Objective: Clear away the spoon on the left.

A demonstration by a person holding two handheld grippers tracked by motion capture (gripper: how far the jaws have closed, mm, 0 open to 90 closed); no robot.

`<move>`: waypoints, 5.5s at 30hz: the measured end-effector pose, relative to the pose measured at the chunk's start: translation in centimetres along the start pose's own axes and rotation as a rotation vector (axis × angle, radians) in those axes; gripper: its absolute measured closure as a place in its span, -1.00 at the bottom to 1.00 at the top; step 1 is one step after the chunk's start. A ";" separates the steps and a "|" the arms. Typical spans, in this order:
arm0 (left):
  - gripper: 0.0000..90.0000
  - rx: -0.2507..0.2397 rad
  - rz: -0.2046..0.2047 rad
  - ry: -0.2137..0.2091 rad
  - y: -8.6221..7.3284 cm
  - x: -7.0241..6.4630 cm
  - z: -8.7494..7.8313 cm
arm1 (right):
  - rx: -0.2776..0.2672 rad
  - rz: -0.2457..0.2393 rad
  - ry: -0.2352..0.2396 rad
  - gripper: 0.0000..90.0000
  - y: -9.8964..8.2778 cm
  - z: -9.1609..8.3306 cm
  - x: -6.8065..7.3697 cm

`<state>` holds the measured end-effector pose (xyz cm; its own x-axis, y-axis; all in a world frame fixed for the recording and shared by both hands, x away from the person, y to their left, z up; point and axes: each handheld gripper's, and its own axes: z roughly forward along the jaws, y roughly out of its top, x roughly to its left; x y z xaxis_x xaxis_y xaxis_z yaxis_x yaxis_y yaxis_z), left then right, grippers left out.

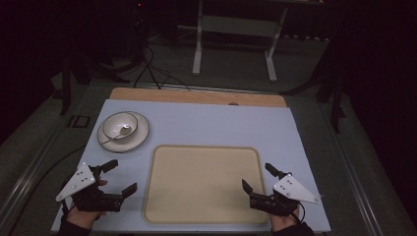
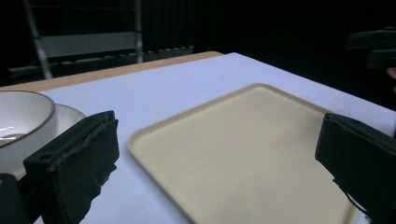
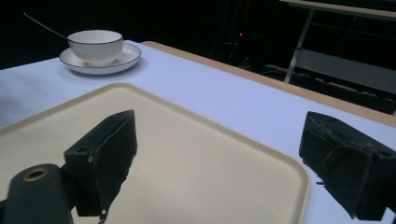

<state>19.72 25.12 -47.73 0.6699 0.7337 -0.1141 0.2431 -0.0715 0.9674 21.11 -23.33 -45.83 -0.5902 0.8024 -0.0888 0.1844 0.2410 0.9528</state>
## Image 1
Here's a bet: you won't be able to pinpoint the person's right hand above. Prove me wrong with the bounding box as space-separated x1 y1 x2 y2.
269 204 302 232

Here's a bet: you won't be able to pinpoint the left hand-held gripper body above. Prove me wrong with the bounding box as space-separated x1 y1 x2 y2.
55 162 125 212

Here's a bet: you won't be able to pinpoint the grey floor rail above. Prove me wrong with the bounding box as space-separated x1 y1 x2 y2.
0 122 68 229
319 96 409 236

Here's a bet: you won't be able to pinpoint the white ceramic bowl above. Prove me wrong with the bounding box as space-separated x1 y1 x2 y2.
101 111 139 141

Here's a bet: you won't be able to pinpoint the black floor cables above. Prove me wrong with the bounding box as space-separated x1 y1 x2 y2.
132 43 192 91

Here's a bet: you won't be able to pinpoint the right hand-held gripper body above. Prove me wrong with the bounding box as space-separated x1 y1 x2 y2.
249 171 322 217

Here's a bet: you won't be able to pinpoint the black metal stand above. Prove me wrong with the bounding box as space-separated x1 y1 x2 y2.
58 48 132 116
278 55 348 135

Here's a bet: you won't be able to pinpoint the beige rectangular tray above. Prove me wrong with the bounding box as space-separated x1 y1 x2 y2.
142 144 271 226

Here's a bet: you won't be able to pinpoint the white ceramic plate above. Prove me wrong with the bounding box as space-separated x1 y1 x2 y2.
96 110 150 154

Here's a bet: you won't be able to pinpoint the black floor cable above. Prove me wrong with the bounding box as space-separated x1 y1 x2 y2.
5 146 87 236

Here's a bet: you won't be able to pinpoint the metal spoon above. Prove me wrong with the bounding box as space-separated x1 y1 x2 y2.
98 125 134 147

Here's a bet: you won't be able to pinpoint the pale blue board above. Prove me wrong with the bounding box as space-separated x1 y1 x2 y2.
50 98 332 234

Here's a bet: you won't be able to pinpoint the white metal stand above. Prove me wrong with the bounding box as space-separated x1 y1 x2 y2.
192 0 290 84

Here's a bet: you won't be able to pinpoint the black square floor frame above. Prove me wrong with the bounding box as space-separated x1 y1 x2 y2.
67 114 91 129

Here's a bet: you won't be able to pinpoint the wooden table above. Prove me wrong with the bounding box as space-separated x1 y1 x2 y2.
108 87 288 108

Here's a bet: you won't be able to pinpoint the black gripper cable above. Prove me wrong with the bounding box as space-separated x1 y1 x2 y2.
289 200 307 224

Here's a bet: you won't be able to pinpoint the person's left hand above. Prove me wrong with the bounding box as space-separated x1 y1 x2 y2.
66 206 108 230

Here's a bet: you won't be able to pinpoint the dark equipment pole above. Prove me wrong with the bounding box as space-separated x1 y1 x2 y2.
129 0 149 65

